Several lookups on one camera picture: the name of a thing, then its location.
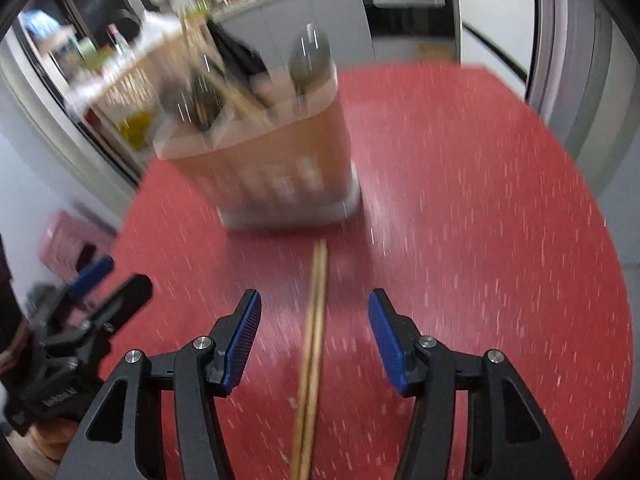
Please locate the pink plastic stool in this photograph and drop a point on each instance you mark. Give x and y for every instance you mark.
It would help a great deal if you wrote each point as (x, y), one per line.
(60, 245)

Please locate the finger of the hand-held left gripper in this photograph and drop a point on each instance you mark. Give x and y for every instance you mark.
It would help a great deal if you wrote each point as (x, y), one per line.
(92, 271)
(131, 291)

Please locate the beige perforated utensil holder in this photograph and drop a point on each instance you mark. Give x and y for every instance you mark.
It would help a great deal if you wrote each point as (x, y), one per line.
(280, 175)

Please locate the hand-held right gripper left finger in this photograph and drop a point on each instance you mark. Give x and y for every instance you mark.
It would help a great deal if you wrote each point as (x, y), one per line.
(245, 340)

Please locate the yellow oil bottle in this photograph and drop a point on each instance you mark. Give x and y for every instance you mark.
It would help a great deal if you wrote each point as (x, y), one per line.
(135, 127)

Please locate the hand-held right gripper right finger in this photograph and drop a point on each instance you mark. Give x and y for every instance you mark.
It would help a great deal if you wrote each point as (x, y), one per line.
(386, 340)

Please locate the person's left forearm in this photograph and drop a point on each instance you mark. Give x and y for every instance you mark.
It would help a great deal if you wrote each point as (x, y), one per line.
(50, 445)

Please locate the large brown plastic spoon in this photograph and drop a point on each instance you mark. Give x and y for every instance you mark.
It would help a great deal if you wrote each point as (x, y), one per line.
(310, 60)

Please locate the black oven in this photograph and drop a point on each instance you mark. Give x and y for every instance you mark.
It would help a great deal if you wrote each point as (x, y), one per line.
(407, 20)

